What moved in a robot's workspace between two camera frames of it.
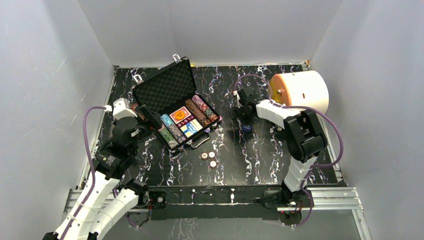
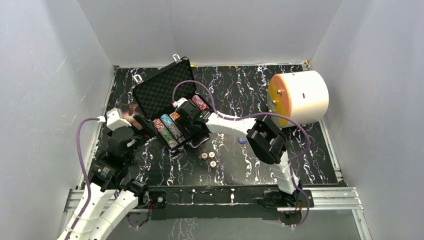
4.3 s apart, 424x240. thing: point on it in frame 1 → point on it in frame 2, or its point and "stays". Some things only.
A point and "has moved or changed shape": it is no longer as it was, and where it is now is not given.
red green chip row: [168, 138] stays
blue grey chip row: [179, 136] stays
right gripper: [235, 112] → [188, 132]
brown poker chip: [204, 155] stays
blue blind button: [247, 127] has moved or changed shape
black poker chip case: [184, 119] stays
